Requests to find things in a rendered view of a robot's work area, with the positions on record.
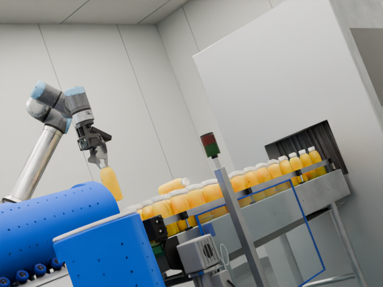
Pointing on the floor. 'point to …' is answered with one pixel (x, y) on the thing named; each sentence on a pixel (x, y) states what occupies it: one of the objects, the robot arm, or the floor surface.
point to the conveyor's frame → (310, 191)
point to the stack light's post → (241, 228)
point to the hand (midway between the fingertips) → (104, 164)
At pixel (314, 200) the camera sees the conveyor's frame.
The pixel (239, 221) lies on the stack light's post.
